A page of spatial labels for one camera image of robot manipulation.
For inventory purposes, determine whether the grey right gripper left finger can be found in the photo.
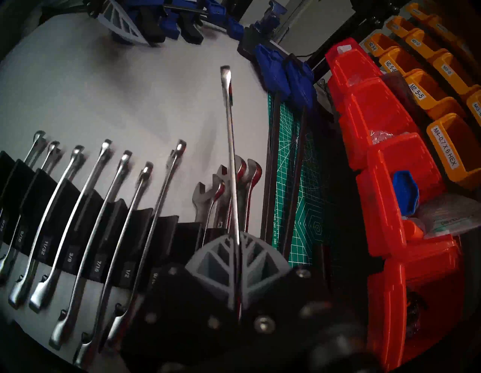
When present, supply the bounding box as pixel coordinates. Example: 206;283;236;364
119;232;240;373

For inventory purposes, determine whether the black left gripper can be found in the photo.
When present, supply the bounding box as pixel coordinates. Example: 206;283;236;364
85;0;149;46

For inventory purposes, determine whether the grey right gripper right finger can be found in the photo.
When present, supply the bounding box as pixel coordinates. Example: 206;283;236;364
240;232;339;340

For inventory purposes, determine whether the green cutting mat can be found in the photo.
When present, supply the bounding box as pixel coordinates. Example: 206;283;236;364
267;92;328;267

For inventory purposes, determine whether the large chrome combination wrench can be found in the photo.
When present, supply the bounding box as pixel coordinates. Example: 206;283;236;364
192;174;226;245
216;156;247;234
242;158;263;234

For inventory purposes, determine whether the red storage bin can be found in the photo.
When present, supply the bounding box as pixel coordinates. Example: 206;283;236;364
338;77;421;171
356;133;446;258
325;38;382;109
368;233;465;371

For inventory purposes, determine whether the dark blue spray bottle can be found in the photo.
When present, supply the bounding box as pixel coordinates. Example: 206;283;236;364
237;0;287;61

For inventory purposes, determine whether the small blue part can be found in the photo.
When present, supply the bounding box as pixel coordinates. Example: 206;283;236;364
392;171;419;217

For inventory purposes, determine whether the clear screw bag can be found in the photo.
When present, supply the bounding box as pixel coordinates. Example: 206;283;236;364
370;130;395;145

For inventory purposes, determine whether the black wrench holder rack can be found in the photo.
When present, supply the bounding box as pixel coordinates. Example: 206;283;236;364
0;150;211;290

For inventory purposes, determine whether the white user manual sheet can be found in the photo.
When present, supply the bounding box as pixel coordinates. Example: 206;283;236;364
413;194;481;239

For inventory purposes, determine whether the yellow screw bin M2.5-5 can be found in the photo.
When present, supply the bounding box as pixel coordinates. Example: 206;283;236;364
404;69;466;121

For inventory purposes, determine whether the yellow screw bin M3-6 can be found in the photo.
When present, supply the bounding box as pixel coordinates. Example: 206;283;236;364
466;85;481;126

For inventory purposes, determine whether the yellow screw bin M3-8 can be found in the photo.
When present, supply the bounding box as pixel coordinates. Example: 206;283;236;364
432;53;481;96

